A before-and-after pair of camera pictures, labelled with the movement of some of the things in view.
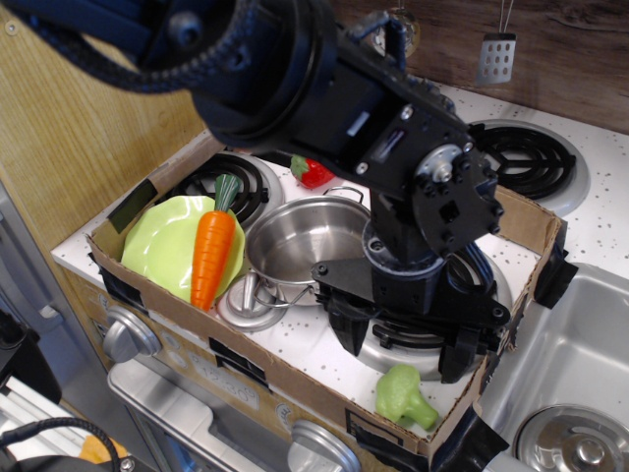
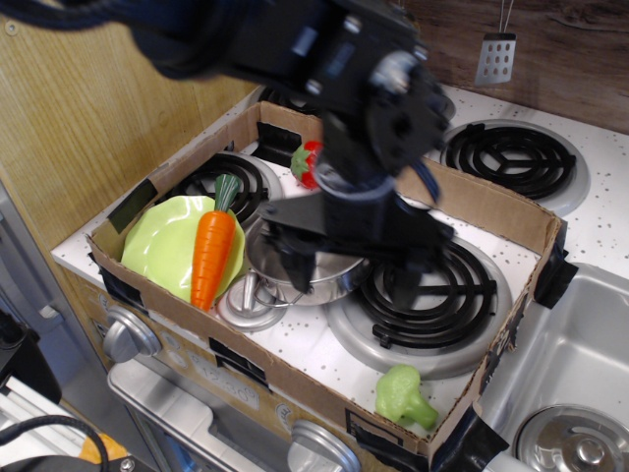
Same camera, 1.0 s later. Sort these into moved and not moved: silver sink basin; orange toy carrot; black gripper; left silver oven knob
Moved: black gripper
Not moved: silver sink basin; left silver oven knob; orange toy carrot
